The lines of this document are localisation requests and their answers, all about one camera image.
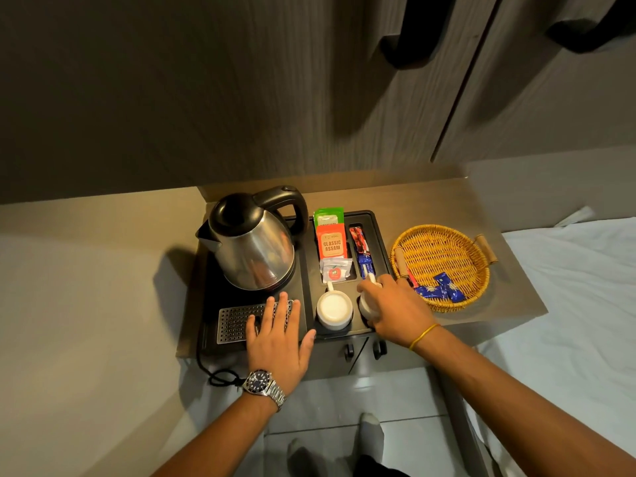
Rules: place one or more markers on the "blue starred sachet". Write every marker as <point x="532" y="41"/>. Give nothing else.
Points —
<point x="426" y="292"/>
<point x="449" y="289"/>

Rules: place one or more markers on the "brown bedside cabinet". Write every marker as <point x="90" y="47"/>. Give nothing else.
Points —
<point x="343" y="365"/>

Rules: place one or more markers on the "yellow wrist band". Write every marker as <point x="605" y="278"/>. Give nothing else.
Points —
<point x="423" y="336"/>

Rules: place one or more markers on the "perforated metal drip grate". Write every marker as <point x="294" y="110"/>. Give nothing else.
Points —
<point x="233" y="322"/>

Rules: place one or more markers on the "person's left middle finger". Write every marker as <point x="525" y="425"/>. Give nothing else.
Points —
<point x="282" y="312"/>

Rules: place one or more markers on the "person's left hand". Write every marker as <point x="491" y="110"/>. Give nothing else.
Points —
<point x="276" y="350"/>

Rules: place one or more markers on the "person's left little finger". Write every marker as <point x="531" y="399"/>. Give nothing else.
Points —
<point x="252" y="328"/>

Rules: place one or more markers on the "grey sock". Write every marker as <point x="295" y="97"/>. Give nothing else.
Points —
<point x="371" y="434"/>

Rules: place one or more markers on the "white ceramic cup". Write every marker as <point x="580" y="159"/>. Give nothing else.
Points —
<point x="334" y="308"/>
<point x="364" y="308"/>

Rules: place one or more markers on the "white bed sheet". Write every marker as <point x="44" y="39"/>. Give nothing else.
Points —
<point x="571" y="302"/>

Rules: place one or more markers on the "person's right fingers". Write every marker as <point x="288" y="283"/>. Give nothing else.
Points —
<point x="380" y="288"/>

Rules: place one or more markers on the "orange tea packet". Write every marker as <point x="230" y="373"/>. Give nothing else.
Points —
<point x="331" y="241"/>

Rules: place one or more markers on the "black kettle tray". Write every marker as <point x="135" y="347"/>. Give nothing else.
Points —
<point x="308" y="293"/>

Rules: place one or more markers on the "person's right forearm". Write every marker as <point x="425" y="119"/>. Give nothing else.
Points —
<point x="502" y="392"/>

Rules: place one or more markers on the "blue stick sachet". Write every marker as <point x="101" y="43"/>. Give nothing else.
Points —
<point x="366" y="265"/>

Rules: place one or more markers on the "silver wristwatch with dark face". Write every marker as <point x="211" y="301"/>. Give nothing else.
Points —
<point x="259" y="382"/>

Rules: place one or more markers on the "white packet with red label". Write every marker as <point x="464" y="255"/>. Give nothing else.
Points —
<point x="336" y="271"/>

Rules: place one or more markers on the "red stick sachet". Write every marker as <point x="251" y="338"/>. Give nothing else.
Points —
<point x="357" y="240"/>
<point x="412" y="279"/>

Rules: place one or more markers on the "dark wooden wardrobe door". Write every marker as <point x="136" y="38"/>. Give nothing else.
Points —
<point x="198" y="84"/>
<point x="546" y="94"/>

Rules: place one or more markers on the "green tea packet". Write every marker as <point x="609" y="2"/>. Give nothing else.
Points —
<point x="328" y="216"/>

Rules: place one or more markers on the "person's left forearm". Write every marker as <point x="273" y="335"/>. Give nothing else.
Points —
<point x="223" y="437"/>

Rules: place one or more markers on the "dark trousers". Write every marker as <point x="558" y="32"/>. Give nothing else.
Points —
<point x="377" y="469"/>

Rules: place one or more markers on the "black cabinet knob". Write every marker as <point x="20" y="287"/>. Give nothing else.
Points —
<point x="349" y="350"/>
<point x="380" y="348"/>

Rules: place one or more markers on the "round wicker basket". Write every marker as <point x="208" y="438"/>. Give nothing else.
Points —
<point x="442" y="253"/>

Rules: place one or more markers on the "person's right hand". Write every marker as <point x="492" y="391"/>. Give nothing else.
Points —
<point x="400" y="315"/>

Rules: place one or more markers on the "person's left thumb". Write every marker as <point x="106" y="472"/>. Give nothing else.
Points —
<point x="308" y="342"/>

